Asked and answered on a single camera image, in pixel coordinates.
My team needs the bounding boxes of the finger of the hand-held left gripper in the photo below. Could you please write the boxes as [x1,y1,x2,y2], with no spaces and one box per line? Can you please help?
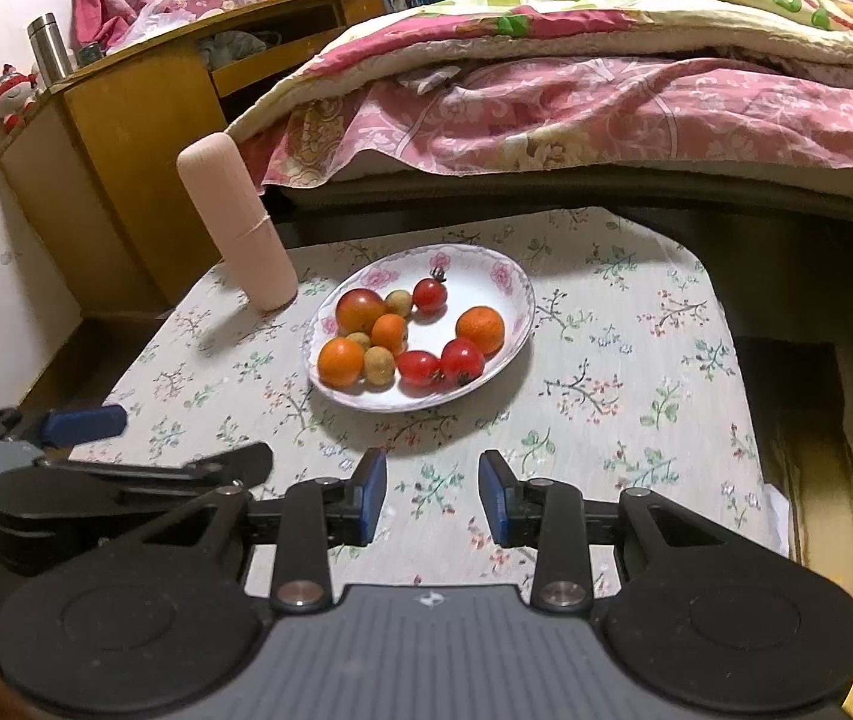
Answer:
[43,441,275,505]
[0,403,130,452]

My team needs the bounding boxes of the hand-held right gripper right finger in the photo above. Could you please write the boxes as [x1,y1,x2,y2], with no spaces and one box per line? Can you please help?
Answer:
[477,448,735,612]

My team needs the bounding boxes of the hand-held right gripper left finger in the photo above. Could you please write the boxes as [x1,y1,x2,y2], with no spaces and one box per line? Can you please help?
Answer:
[127,447,389,612]

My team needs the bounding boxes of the red cherry tomato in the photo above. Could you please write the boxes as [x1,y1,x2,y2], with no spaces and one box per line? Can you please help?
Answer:
[440,338,486,385]
[397,350,443,389]
[412,268,449,314]

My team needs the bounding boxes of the orange tangerine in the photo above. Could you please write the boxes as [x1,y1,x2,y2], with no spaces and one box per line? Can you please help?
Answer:
[317,337,366,389]
[455,305,507,356]
[371,313,410,355]

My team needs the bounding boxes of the large red tomato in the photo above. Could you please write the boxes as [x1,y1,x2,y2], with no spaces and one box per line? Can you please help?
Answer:
[337,288,389,331]

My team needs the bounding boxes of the white floral rimmed plate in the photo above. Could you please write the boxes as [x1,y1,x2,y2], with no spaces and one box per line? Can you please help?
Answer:
[304,244,536,412]

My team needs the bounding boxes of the floral printed tablecloth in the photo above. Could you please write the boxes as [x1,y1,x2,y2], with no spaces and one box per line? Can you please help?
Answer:
[67,208,792,601]

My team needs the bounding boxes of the pink ribbed cylinder container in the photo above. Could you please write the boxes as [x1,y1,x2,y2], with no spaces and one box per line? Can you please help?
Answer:
[176,132,300,312]

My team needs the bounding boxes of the wooden cabinet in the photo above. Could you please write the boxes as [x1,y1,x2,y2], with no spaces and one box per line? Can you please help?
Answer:
[0,0,390,316]

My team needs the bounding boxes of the red white plush toy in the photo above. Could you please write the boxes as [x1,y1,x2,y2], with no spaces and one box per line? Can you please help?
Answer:
[0,64,41,134]

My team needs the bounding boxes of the steel vacuum flask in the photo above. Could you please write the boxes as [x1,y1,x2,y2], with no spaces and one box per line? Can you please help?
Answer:
[26,13,73,81]

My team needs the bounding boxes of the pink floral quilt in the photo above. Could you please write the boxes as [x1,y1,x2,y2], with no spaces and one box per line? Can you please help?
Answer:
[224,0,853,188]

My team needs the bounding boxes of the grey cloth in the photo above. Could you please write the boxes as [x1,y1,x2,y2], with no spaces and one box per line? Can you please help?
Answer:
[197,30,283,67]

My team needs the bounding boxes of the white plastic bag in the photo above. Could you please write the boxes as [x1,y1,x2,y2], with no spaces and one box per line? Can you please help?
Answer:
[127,0,225,38]

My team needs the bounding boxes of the dark bed frame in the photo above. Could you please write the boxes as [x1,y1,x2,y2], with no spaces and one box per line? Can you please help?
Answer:
[269,163,853,346]

